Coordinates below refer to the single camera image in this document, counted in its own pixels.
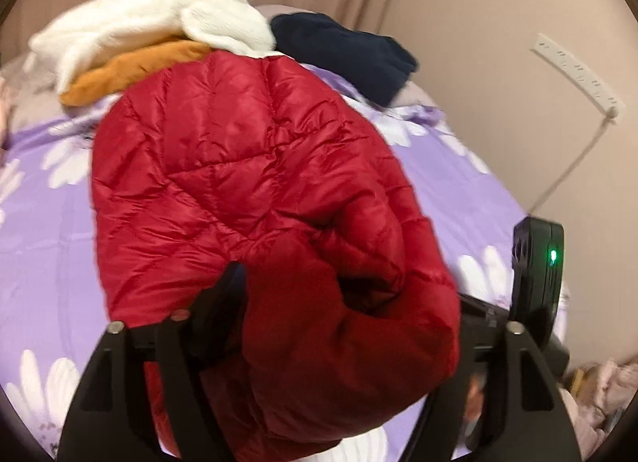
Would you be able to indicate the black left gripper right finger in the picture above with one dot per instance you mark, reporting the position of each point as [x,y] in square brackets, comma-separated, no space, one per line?
[523,417]

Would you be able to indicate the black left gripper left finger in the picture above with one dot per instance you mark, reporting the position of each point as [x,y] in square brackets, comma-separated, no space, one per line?
[110,418]

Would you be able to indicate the red quilted down jacket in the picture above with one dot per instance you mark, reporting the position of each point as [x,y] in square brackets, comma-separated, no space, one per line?
[351,314]

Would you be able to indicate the person's right hand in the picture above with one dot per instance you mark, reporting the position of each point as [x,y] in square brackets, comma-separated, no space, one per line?
[474,402]

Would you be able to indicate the pink crumpled garment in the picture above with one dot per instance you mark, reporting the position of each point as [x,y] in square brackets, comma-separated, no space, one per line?
[596,396]

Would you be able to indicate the purple floral bed sheet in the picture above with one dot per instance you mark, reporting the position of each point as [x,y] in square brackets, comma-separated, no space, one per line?
[52,308]

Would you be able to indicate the dark navy garment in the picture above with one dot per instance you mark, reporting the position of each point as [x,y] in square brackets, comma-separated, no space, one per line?
[377,65]

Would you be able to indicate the orange folded garment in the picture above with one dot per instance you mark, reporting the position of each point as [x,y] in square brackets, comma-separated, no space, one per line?
[127,69]

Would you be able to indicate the white fleece garment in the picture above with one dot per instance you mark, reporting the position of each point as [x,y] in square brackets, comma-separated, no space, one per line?
[96,31]

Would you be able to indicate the white wall power strip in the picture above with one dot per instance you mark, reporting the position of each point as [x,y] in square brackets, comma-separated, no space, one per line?
[586,80]

